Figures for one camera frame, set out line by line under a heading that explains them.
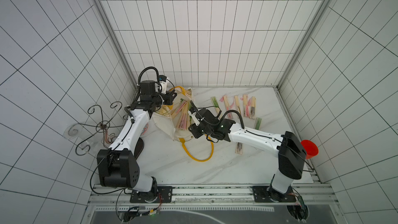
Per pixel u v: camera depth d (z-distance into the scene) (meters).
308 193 0.76
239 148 0.87
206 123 0.60
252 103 1.11
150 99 0.63
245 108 1.07
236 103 1.11
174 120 0.99
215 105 1.08
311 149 0.75
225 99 1.12
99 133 0.61
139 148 0.87
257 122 0.99
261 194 0.72
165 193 0.73
